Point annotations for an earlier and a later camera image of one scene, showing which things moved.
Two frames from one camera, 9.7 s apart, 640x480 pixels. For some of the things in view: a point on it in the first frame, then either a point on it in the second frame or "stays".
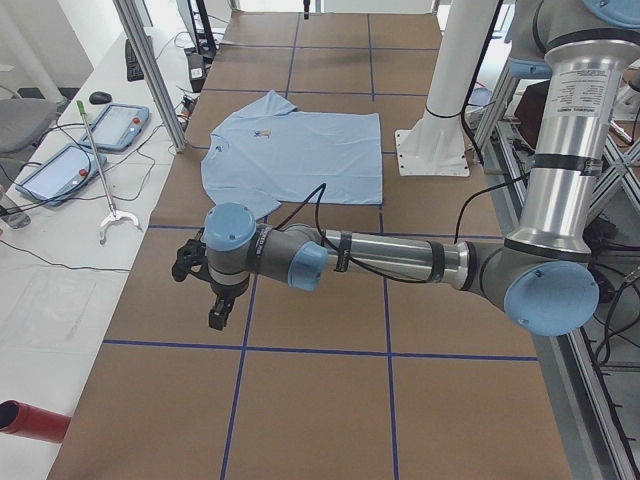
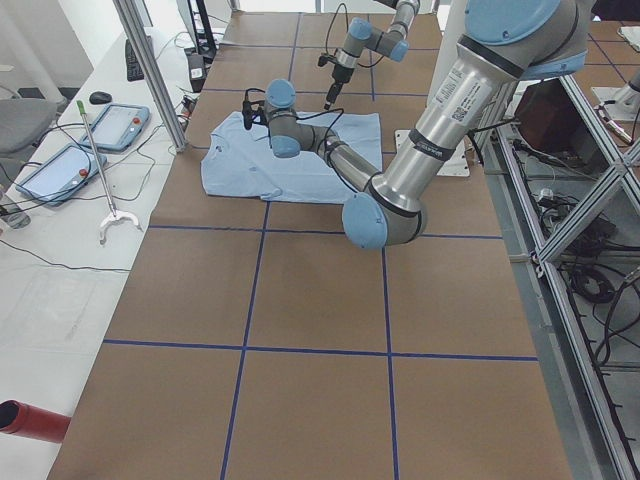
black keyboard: (133, 69) stays
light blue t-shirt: (273, 154) stays
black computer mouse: (100, 98) stays
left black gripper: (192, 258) to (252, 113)
